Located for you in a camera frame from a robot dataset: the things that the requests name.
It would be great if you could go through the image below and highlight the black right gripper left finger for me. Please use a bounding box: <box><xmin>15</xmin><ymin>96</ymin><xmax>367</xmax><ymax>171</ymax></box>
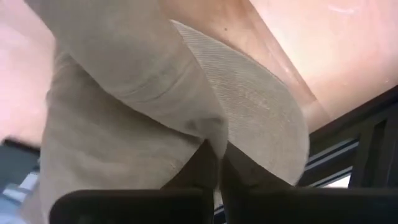
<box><xmin>49</xmin><ymin>139</ymin><xmax>220</xmax><ymax>224</ymax></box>

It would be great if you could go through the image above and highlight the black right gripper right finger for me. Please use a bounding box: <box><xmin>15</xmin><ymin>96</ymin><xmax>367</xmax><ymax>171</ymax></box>
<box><xmin>219</xmin><ymin>142</ymin><xmax>398</xmax><ymax>224</ymax></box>

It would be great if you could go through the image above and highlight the black aluminium table frame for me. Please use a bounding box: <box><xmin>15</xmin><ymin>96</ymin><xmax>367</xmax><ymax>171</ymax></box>
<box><xmin>297</xmin><ymin>85</ymin><xmax>398</xmax><ymax>190</ymax></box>

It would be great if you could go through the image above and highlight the beige corduroy cap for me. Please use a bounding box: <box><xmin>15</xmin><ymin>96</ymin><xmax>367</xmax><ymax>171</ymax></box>
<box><xmin>21</xmin><ymin>0</ymin><xmax>310</xmax><ymax>224</ymax></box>

